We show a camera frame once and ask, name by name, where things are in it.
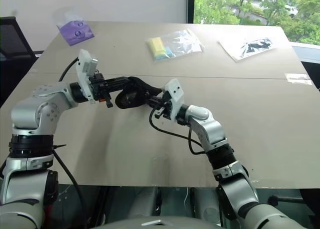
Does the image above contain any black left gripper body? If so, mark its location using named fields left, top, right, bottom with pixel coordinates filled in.
left=87, top=72, right=113, bottom=109

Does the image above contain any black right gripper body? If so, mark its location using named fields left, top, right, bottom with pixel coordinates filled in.
left=154, top=92, right=176, bottom=120

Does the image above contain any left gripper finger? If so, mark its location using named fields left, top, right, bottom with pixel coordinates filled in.
left=103, top=76, right=132, bottom=86
left=103, top=83, right=126, bottom=93

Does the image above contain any black drawstring pouch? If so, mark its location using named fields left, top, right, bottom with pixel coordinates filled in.
left=114, top=75, right=163, bottom=110

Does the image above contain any blue sponge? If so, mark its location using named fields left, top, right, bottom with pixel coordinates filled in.
left=154, top=46, right=176, bottom=60

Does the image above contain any yellow sponge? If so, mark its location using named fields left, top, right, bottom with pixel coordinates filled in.
left=147, top=37, right=168, bottom=56

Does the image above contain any purple packet in clear bag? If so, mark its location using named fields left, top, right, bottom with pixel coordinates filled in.
left=52, top=9, right=96, bottom=47

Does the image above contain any clear plastic sponge bag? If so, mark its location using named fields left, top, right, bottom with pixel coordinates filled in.
left=145, top=28, right=206, bottom=63

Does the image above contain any black mesh office chair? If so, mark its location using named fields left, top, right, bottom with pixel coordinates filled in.
left=0, top=16, right=45, bottom=107

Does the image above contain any black item in clear bag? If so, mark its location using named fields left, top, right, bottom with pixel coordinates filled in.
left=239, top=39, right=273, bottom=56

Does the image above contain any silver robot torso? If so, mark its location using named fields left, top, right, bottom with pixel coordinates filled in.
left=92, top=208, right=226, bottom=229

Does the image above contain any clear tape piece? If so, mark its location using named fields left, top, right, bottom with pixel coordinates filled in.
left=284, top=73, right=313, bottom=85

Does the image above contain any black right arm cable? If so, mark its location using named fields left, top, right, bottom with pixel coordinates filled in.
left=148, top=108, right=208, bottom=156

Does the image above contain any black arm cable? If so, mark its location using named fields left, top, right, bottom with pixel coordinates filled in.
left=148, top=108, right=208, bottom=156
left=51, top=56, right=88, bottom=229

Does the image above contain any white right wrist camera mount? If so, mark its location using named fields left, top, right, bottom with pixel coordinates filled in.
left=162, top=78, right=186, bottom=121

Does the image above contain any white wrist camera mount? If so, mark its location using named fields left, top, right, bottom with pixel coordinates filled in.
left=76, top=48, right=100, bottom=105
left=162, top=78, right=186, bottom=121

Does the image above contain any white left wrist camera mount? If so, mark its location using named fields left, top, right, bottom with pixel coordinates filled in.
left=76, top=48, right=100, bottom=105

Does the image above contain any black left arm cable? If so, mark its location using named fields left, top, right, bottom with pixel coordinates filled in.
left=51, top=56, right=88, bottom=229

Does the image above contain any dark window frame post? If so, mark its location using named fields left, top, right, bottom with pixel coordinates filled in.
left=186, top=0, right=196, bottom=24

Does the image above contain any black bar handle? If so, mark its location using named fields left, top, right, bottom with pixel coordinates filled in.
left=268, top=194, right=305, bottom=206

